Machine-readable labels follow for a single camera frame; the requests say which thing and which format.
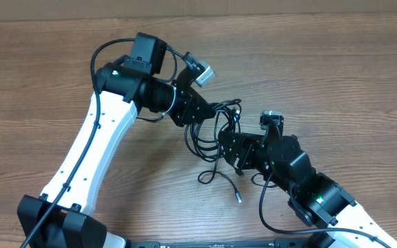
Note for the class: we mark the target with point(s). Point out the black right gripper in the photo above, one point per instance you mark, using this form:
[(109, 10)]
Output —
[(250, 145)]

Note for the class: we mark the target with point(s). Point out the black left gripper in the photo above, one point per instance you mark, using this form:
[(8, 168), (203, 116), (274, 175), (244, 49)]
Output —
[(187, 114)]

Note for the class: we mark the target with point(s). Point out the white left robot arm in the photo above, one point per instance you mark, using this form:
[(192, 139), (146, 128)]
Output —
[(152, 76)]

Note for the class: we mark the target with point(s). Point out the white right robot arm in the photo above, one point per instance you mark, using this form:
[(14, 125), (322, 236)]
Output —
[(334, 217)]

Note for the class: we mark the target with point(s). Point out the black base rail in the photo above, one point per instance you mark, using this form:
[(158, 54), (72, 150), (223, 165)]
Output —
[(277, 243)]

